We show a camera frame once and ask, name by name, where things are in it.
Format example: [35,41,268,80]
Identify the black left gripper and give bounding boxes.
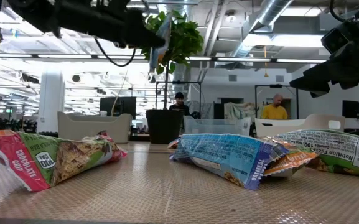
[53,0,166,48]

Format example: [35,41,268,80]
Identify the green granola bar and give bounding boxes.
[274,129,359,179]

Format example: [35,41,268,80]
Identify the chocolate chip granola bar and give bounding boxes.
[0,129,129,192]

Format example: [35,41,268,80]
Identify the black monitor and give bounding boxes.
[342,100,359,119]
[100,96,137,121]

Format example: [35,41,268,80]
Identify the green leafy artificial plant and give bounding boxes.
[140,9,205,110]

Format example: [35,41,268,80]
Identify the white plastic bin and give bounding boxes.
[254,113,347,138]

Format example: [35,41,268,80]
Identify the person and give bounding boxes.
[169,91,191,116]
[261,93,289,121]

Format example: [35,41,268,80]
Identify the yellow hanging pendant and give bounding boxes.
[263,45,269,78]

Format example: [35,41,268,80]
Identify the green patterned snack bar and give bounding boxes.
[261,136,320,178]

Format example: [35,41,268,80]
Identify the black plant pot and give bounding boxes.
[145,108,185,145]

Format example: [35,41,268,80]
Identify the grey translucent plastic bin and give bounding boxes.
[57,111,133,144]

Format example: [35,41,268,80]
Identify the clear plastic bin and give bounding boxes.
[184,115,252,137]

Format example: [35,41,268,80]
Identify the black-edged silicone baking mat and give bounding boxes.
[0,149,359,223]

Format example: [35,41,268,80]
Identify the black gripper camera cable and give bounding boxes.
[93,37,136,68]

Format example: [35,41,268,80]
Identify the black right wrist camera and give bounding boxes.
[320,18,359,54]

